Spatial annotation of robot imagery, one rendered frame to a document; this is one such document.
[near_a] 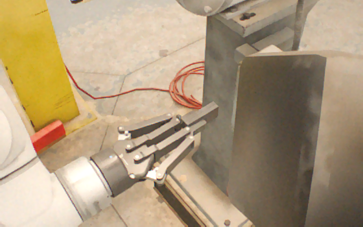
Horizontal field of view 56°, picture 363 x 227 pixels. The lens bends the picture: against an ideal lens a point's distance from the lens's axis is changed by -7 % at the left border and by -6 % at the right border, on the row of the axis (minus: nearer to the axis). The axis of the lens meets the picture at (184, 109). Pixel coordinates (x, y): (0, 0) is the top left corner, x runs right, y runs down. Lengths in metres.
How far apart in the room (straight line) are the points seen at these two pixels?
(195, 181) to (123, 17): 1.69
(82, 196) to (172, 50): 2.00
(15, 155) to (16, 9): 1.16
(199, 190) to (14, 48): 1.00
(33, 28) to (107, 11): 1.32
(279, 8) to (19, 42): 1.18
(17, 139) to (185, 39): 2.14
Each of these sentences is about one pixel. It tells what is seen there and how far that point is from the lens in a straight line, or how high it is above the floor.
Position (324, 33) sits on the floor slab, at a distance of 2.85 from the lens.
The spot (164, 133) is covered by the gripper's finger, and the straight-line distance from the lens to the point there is 0.62.
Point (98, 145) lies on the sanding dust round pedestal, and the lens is 1.98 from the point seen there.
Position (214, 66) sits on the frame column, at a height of 0.85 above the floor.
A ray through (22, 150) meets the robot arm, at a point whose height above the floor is 1.17.
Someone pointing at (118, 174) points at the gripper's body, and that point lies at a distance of 0.55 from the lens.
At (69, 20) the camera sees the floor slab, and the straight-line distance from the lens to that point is 2.92.
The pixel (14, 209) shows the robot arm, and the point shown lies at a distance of 0.53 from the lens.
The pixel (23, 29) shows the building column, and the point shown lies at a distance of 1.67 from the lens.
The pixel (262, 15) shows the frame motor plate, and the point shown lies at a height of 1.12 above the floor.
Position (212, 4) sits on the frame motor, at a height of 1.19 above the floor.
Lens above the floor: 1.56
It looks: 49 degrees down
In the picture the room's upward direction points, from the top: straight up
